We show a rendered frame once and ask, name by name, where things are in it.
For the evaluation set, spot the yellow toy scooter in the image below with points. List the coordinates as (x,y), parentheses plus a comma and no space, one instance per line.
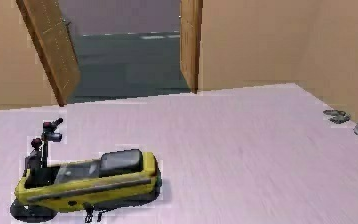
(87,186)

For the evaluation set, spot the brown wooden room door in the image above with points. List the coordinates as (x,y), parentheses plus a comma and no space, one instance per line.
(52,43)

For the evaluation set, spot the grey flat floor object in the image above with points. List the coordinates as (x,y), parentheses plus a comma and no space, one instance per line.
(337,116)

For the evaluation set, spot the brown wooden door frame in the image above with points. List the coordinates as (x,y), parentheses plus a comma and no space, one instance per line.
(189,40)

